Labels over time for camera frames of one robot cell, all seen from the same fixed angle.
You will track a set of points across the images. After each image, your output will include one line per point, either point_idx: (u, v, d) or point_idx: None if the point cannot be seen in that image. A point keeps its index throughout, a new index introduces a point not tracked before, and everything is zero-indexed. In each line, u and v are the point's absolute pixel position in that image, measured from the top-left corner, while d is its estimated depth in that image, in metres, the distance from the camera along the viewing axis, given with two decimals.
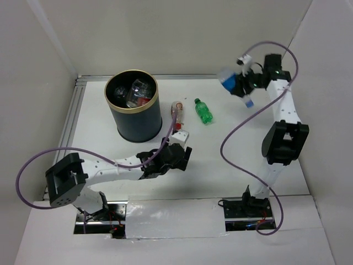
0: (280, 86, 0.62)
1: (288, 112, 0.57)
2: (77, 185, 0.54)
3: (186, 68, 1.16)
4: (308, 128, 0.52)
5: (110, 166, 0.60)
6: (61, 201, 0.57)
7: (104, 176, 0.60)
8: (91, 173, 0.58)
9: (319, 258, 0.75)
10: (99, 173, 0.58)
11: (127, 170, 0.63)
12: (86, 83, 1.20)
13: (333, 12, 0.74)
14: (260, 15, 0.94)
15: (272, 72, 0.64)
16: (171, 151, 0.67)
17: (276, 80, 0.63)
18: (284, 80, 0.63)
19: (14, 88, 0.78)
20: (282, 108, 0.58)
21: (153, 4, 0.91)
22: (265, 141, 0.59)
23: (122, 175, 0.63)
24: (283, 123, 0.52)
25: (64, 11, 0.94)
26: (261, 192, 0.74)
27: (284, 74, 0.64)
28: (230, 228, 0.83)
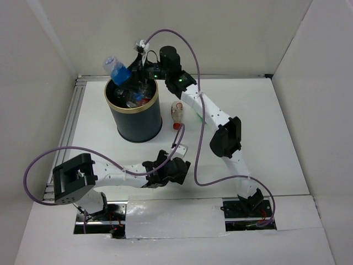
0: (193, 93, 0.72)
1: (218, 115, 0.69)
2: (86, 186, 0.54)
3: (186, 68, 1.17)
4: (239, 118, 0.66)
5: (118, 171, 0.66)
6: (65, 199, 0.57)
7: (111, 180, 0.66)
8: (101, 175, 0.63)
9: (319, 259, 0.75)
10: (107, 176, 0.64)
11: (133, 176, 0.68)
12: (86, 82, 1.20)
13: (332, 14, 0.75)
14: (259, 15, 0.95)
15: (177, 83, 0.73)
16: (175, 165, 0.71)
17: (186, 91, 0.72)
18: (192, 86, 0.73)
19: (15, 86, 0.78)
20: (210, 114, 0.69)
21: (154, 4, 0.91)
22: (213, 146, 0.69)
23: (128, 180, 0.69)
24: (223, 128, 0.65)
25: (64, 10, 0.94)
26: (249, 186, 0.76)
27: (187, 79, 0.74)
28: (230, 228, 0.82)
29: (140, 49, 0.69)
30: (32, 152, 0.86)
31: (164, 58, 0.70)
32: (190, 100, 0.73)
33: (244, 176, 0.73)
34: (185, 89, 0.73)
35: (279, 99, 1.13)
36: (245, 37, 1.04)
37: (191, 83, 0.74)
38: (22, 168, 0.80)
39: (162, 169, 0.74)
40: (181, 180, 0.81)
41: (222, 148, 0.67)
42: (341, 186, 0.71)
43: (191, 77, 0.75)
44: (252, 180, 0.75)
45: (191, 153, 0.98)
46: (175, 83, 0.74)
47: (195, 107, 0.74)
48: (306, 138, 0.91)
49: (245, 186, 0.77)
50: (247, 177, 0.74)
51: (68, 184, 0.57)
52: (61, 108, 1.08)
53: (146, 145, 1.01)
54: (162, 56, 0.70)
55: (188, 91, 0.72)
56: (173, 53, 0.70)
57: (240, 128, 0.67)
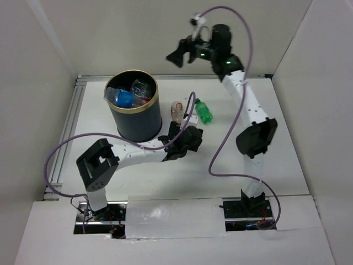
0: (237, 80, 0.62)
1: (255, 111, 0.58)
2: (111, 167, 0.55)
3: (186, 68, 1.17)
4: (276, 121, 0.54)
5: (137, 148, 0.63)
6: (94, 185, 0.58)
7: (132, 160, 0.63)
8: (121, 156, 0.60)
9: (319, 258, 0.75)
10: (128, 155, 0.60)
11: (152, 152, 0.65)
12: (86, 82, 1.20)
13: (332, 15, 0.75)
14: (259, 16, 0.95)
15: (224, 65, 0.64)
16: (189, 132, 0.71)
17: (231, 75, 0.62)
18: (238, 72, 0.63)
19: (14, 86, 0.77)
20: (248, 107, 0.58)
21: (154, 4, 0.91)
22: (239, 139, 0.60)
23: (148, 157, 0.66)
24: (256, 127, 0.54)
25: (64, 10, 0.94)
26: (256, 189, 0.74)
27: (236, 62, 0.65)
28: (230, 228, 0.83)
29: (193, 22, 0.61)
30: (32, 152, 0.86)
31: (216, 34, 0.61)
32: (231, 86, 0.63)
33: (255, 178, 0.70)
34: (230, 73, 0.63)
35: (279, 99, 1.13)
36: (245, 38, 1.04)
37: (239, 69, 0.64)
38: (22, 168, 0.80)
39: (178, 140, 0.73)
40: (195, 147, 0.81)
41: (246, 146, 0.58)
42: (341, 186, 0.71)
43: (241, 62, 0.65)
44: (262, 183, 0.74)
45: (191, 153, 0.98)
46: (222, 64, 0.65)
47: (234, 96, 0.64)
48: (306, 139, 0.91)
49: (251, 189, 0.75)
50: (259, 180, 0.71)
51: (93, 169, 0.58)
52: (61, 108, 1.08)
53: None
54: (214, 31, 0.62)
55: (233, 77, 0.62)
56: (226, 30, 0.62)
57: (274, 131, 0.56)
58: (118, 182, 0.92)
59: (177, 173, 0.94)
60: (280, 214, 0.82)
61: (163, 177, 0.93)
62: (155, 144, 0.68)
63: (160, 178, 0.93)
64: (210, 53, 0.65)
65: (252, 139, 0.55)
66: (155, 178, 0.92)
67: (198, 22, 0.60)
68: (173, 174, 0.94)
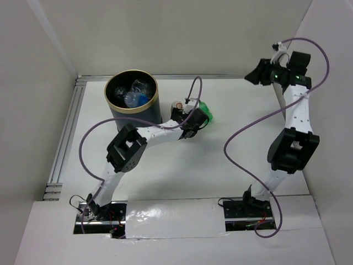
0: (298, 93, 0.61)
1: (301, 121, 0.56)
2: (143, 145, 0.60)
3: (186, 68, 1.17)
4: (318, 139, 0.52)
5: (158, 129, 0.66)
6: (128, 165, 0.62)
7: (154, 139, 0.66)
8: (147, 137, 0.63)
9: (318, 258, 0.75)
10: (153, 136, 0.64)
11: (170, 131, 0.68)
12: (85, 82, 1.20)
13: (332, 14, 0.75)
14: (259, 15, 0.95)
15: (292, 76, 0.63)
16: (199, 111, 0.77)
17: (294, 86, 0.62)
18: (303, 87, 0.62)
19: (14, 86, 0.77)
20: (295, 116, 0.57)
21: (154, 4, 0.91)
22: (272, 145, 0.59)
23: (167, 136, 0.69)
24: (292, 131, 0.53)
25: (64, 10, 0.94)
26: (261, 194, 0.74)
27: (305, 80, 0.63)
28: (230, 228, 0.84)
29: (276, 47, 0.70)
30: (32, 152, 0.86)
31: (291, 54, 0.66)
32: (288, 95, 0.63)
33: (265, 187, 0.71)
34: (294, 84, 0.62)
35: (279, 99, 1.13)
36: (245, 37, 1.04)
37: (306, 86, 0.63)
38: (22, 168, 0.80)
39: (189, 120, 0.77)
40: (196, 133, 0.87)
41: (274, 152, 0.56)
42: (341, 186, 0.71)
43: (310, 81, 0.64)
44: (269, 192, 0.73)
45: (191, 153, 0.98)
46: (289, 77, 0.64)
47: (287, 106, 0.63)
48: None
49: (257, 192, 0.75)
50: (268, 190, 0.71)
51: (125, 152, 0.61)
52: (61, 108, 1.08)
53: None
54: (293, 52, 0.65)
55: (294, 88, 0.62)
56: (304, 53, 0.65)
57: (311, 150, 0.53)
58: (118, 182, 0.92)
59: (177, 173, 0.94)
60: (282, 222, 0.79)
61: (163, 177, 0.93)
62: (172, 123, 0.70)
63: (161, 177, 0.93)
64: (282, 72, 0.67)
65: (284, 146, 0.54)
66: (155, 178, 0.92)
67: (279, 46, 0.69)
68: (173, 174, 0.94)
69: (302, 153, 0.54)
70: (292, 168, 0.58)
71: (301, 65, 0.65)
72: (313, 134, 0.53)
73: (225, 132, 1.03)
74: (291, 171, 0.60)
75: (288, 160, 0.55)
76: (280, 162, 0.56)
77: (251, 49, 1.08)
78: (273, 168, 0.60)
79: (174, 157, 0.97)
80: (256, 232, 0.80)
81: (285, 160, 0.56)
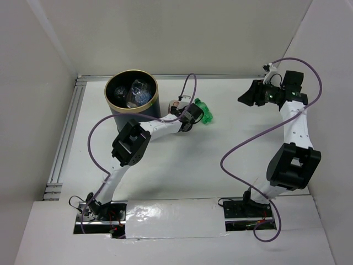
0: (294, 108, 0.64)
1: (300, 136, 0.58)
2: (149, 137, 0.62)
3: (186, 67, 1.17)
4: (319, 156, 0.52)
5: (158, 122, 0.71)
6: (134, 159, 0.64)
7: (156, 133, 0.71)
8: (150, 130, 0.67)
9: (318, 258, 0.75)
10: (155, 129, 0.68)
11: (170, 124, 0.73)
12: (85, 82, 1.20)
13: (332, 15, 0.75)
14: (259, 15, 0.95)
15: (288, 93, 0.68)
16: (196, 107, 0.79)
17: (290, 102, 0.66)
18: (298, 102, 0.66)
19: (14, 87, 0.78)
20: (293, 130, 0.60)
21: (154, 4, 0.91)
22: (271, 164, 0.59)
23: (167, 129, 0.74)
24: (292, 147, 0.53)
25: (64, 10, 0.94)
26: (261, 199, 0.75)
27: (300, 96, 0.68)
28: (230, 228, 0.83)
29: (267, 68, 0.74)
30: (32, 152, 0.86)
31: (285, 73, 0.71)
32: (285, 110, 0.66)
33: (265, 196, 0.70)
34: (290, 100, 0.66)
35: None
36: (245, 37, 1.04)
37: (301, 101, 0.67)
38: (22, 168, 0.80)
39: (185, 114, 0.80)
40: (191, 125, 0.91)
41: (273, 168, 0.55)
42: (340, 186, 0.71)
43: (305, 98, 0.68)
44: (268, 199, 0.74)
45: (191, 153, 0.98)
46: (287, 94, 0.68)
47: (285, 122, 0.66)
48: None
49: (258, 198, 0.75)
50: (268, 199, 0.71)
51: (131, 146, 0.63)
52: (60, 108, 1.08)
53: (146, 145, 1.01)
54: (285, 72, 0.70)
55: (292, 104, 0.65)
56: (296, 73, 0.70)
57: (313, 165, 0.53)
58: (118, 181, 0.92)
59: (177, 173, 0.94)
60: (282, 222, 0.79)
61: (163, 176, 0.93)
62: (171, 117, 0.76)
63: (161, 177, 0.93)
64: (277, 93, 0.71)
65: (285, 162, 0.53)
66: (155, 178, 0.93)
67: (270, 67, 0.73)
68: (173, 174, 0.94)
69: (303, 169, 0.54)
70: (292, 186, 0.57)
71: (295, 84, 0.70)
72: (314, 150, 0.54)
73: (225, 132, 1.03)
74: (290, 189, 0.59)
75: (289, 177, 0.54)
76: (280, 180, 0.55)
77: (251, 49, 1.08)
78: (272, 185, 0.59)
79: (174, 157, 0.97)
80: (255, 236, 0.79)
81: (287, 179, 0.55)
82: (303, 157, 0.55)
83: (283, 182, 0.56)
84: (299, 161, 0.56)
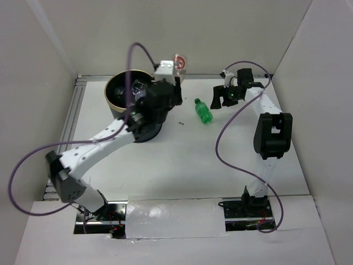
0: (255, 91, 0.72)
1: (270, 107, 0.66)
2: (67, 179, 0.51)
3: (186, 68, 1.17)
4: (290, 116, 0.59)
5: (91, 146, 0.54)
6: (70, 194, 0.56)
7: (91, 160, 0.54)
8: (73, 163, 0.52)
9: (319, 258, 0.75)
10: (81, 159, 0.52)
11: (111, 141, 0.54)
12: (86, 82, 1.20)
13: (332, 15, 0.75)
14: (258, 15, 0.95)
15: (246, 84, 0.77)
16: (153, 92, 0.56)
17: (250, 89, 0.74)
18: (257, 87, 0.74)
19: (15, 87, 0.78)
20: (263, 105, 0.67)
21: (154, 4, 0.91)
22: (256, 139, 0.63)
23: (112, 147, 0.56)
24: (268, 114, 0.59)
25: (64, 10, 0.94)
26: (260, 190, 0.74)
27: (256, 83, 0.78)
28: (230, 228, 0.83)
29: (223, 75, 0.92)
30: (32, 152, 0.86)
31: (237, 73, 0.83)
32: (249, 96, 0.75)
33: (262, 180, 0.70)
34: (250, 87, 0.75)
35: (278, 99, 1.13)
36: (245, 37, 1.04)
37: (259, 86, 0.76)
38: (21, 168, 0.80)
39: (144, 106, 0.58)
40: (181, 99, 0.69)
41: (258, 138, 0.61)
42: (340, 186, 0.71)
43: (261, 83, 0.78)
44: (267, 186, 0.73)
45: (191, 153, 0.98)
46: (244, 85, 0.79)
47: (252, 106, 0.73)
48: (306, 138, 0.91)
49: (255, 187, 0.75)
50: (265, 183, 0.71)
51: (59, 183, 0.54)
52: (60, 108, 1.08)
53: (146, 145, 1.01)
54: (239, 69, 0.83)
55: (252, 89, 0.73)
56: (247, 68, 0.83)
57: (289, 127, 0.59)
58: (118, 181, 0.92)
59: (177, 173, 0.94)
60: (282, 221, 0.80)
61: (162, 177, 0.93)
62: (115, 127, 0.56)
63: (161, 178, 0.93)
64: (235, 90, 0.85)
65: (266, 130, 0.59)
66: (155, 178, 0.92)
67: (225, 74, 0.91)
68: (173, 173, 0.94)
69: (283, 134, 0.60)
70: (279, 154, 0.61)
71: (248, 77, 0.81)
72: (285, 114, 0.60)
73: (225, 132, 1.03)
74: (279, 157, 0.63)
75: (275, 144, 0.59)
76: (269, 150, 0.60)
77: (251, 49, 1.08)
78: (263, 158, 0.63)
79: (174, 157, 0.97)
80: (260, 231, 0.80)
81: (274, 147, 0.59)
82: (279, 124, 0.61)
83: (271, 151, 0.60)
84: (277, 128, 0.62)
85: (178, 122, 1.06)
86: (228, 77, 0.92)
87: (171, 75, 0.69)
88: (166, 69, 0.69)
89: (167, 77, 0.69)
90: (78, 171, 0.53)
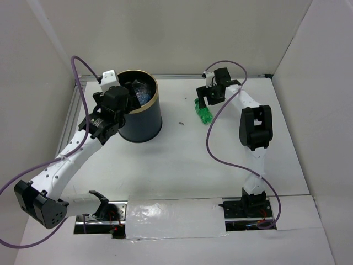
0: (234, 88, 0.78)
1: (250, 101, 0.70)
2: (48, 200, 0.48)
3: (186, 67, 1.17)
4: (269, 107, 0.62)
5: (60, 164, 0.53)
6: (54, 218, 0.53)
7: (65, 177, 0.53)
8: (47, 185, 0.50)
9: (319, 258, 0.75)
10: (55, 179, 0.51)
11: (79, 152, 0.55)
12: (86, 82, 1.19)
13: (332, 15, 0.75)
14: (258, 15, 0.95)
15: (224, 83, 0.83)
16: (111, 95, 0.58)
17: (229, 86, 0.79)
18: (235, 84, 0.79)
19: (14, 88, 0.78)
20: (243, 100, 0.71)
21: (154, 4, 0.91)
22: (240, 132, 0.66)
23: (82, 158, 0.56)
24: (249, 109, 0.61)
25: (64, 11, 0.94)
26: (256, 185, 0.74)
27: (233, 81, 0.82)
28: (230, 229, 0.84)
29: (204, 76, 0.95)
30: (32, 152, 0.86)
31: (215, 73, 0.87)
32: (229, 93, 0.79)
33: (256, 173, 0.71)
34: (229, 85, 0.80)
35: (279, 99, 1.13)
36: (245, 38, 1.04)
37: (236, 83, 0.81)
38: (21, 168, 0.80)
39: (103, 111, 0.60)
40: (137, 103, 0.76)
41: (244, 131, 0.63)
42: (341, 186, 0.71)
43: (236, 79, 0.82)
44: (262, 179, 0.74)
45: (191, 152, 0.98)
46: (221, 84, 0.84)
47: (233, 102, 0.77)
48: (306, 138, 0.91)
49: (251, 184, 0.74)
50: (260, 175, 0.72)
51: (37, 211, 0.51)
52: (60, 108, 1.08)
53: (146, 144, 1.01)
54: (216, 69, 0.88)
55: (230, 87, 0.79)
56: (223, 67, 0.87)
57: (268, 118, 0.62)
58: (118, 182, 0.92)
59: (177, 173, 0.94)
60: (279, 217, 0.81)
61: (162, 177, 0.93)
62: (79, 138, 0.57)
63: (160, 178, 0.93)
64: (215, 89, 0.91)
65: (250, 123, 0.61)
66: (155, 178, 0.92)
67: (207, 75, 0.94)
68: (173, 173, 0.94)
69: (266, 125, 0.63)
70: (265, 143, 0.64)
71: (225, 75, 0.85)
72: (265, 106, 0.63)
73: (225, 132, 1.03)
74: (266, 146, 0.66)
75: (259, 136, 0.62)
76: (255, 141, 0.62)
77: (250, 49, 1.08)
78: (251, 150, 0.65)
79: (174, 157, 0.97)
80: (260, 227, 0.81)
81: (259, 138, 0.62)
82: (260, 116, 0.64)
83: (257, 142, 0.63)
84: (259, 120, 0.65)
85: (178, 122, 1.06)
86: (208, 77, 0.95)
87: (117, 81, 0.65)
88: (108, 78, 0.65)
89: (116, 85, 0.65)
90: (55, 191, 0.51)
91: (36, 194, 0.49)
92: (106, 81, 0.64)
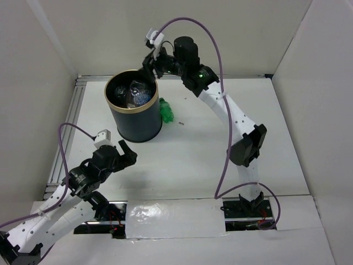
0: (216, 94, 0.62)
1: (242, 121, 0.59)
2: (19, 256, 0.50)
3: None
4: (265, 128, 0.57)
5: (36, 218, 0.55)
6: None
7: (41, 231, 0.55)
8: (21, 240, 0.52)
9: (319, 258, 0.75)
10: (30, 234, 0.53)
11: (58, 208, 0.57)
12: (85, 82, 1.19)
13: (332, 16, 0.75)
14: (258, 15, 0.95)
15: (196, 78, 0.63)
16: (100, 154, 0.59)
17: (208, 90, 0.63)
18: (214, 84, 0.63)
19: (15, 88, 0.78)
20: (235, 120, 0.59)
21: (153, 4, 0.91)
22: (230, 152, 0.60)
23: (59, 214, 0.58)
24: (247, 137, 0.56)
25: (63, 11, 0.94)
26: (255, 191, 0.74)
27: (208, 74, 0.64)
28: (230, 228, 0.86)
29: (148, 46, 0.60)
30: (32, 152, 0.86)
31: (177, 50, 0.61)
32: (210, 100, 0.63)
33: (254, 183, 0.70)
34: (206, 88, 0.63)
35: (279, 99, 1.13)
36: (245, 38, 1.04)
37: (214, 80, 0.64)
38: (21, 168, 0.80)
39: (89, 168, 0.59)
40: (134, 159, 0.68)
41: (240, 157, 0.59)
42: (341, 186, 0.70)
43: (212, 70, 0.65)
44: (258, 185, 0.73)
45: (191, 153, 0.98)
46: (194, 78, 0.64)
47: (215, 109, 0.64)
48: (307, 138, 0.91)
49: (250, 191, 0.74)
50: (257, 183, 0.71)
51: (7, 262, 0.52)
52: (60, 108, 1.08)
53: (146, 145, 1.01)
54: (178, 48, 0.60)
55: (210, 90, 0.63)
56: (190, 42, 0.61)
57: (263, 137, 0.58)
58: (118, 182, 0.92)
59: (177, 173, 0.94)
60: (279, 214, 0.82)
61: (162, 178, 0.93)
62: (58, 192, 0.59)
63: (160, 178, 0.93)
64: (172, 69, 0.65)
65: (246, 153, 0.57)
66: (155, 179, 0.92)
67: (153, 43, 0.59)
68: (172, 173, 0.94)
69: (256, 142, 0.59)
70: (256, 153, 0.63)
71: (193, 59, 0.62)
72: (259, 128, 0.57)
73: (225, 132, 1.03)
74: (256, 155, 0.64)
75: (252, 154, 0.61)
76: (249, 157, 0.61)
77: (250, 49, 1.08)
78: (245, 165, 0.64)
79: (174, 158, 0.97)
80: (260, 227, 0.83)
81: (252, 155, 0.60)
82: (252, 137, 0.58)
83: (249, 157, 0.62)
84: None
85: (178, 122, 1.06)
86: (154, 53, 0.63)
87: (107, 139, 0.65)
88: (100, 137, 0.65)
89: (106, 143, 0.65)
90: (28, 245, 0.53)
91: (9, 249, 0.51)
92: (97, 142, 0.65)
